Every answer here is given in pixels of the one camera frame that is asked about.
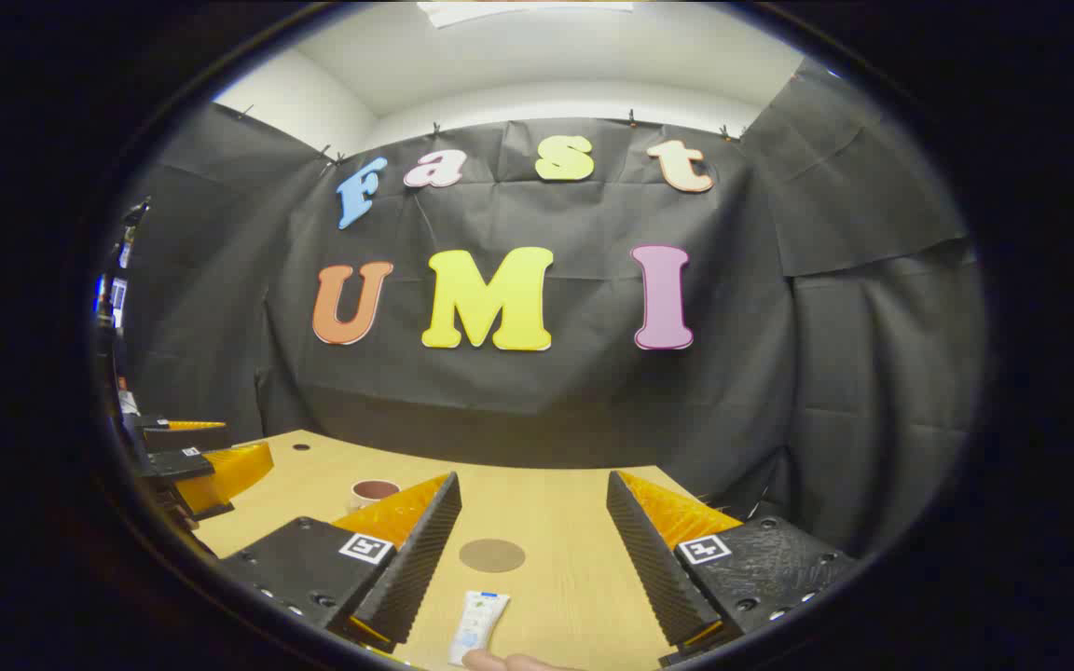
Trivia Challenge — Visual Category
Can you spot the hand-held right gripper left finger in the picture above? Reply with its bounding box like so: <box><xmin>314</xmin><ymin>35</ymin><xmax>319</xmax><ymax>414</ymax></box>
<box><xmin>218</xmin><ymin>471</ymin><xmax>463</xmax><ymax>655</ymax></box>

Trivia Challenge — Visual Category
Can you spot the white ceiling light panel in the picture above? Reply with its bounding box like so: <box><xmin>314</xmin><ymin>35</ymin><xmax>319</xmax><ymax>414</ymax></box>
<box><xmin>416</xmin><ymin>0</ymin><xmax>636</xmax><ymax>29</ymax></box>

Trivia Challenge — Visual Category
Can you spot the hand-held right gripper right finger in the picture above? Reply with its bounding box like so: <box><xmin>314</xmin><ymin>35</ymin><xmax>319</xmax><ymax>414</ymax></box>
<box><xmin>605</xmin><ymin>469</ymin><xmax>860</xmax><ymax>667</ymax></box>

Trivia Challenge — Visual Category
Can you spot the round brown coaster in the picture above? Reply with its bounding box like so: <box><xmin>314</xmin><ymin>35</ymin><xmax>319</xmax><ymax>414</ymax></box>
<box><xmin>459</xmin><ymin>538</ymin><xmax>527</xmax><ymax>574</ymax></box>

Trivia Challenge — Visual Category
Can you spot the white toothpaste tube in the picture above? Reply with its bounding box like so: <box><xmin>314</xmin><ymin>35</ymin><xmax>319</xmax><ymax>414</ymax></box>
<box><xmin>447</xmin><ymin>590</ymin><xmax>511</xmax><ymax>667</ymax></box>

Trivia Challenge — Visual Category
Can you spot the computer monitor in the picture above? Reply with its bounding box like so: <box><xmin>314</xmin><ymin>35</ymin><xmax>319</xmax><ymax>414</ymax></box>
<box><xmin>94</xmin><ymin>275</ymin><xmax>130</xmax><ymax>329</ymax></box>

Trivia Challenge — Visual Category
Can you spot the beige cup with brown inside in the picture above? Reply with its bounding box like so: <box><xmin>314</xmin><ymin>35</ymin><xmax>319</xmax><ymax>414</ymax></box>
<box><xmin>351</xmin><ymin>479</ymin><xmax>402</xmax><ymax>512</ymax></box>

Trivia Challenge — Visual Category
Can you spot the wooden desktop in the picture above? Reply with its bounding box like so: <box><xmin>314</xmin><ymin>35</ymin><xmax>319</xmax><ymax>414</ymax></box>
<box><xmin>187</xmin><ymin>429</ymin><xmax>743</xmax><ymax>671</ymax></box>

